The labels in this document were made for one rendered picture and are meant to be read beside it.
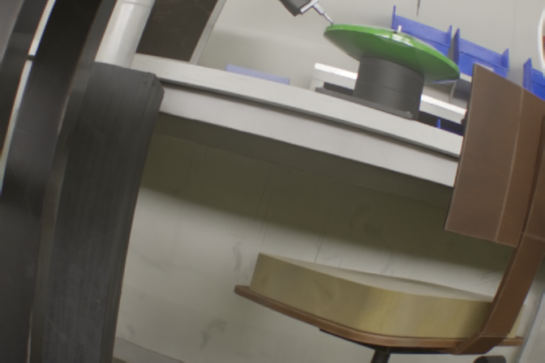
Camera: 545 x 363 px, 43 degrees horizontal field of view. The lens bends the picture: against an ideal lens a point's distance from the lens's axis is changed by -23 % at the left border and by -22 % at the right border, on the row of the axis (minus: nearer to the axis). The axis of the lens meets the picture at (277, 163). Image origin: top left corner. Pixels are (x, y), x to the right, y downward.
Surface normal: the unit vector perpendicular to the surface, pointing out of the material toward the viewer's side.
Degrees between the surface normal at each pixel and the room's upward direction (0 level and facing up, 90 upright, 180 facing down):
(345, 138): 90
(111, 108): 90
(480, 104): 90
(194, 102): 90
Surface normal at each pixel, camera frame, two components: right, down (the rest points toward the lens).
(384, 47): -0.34, 0.84
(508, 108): 0.22, 0.00
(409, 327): 0.48, 0.07
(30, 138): 0.01, -0.06
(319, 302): -0.84, -0.25
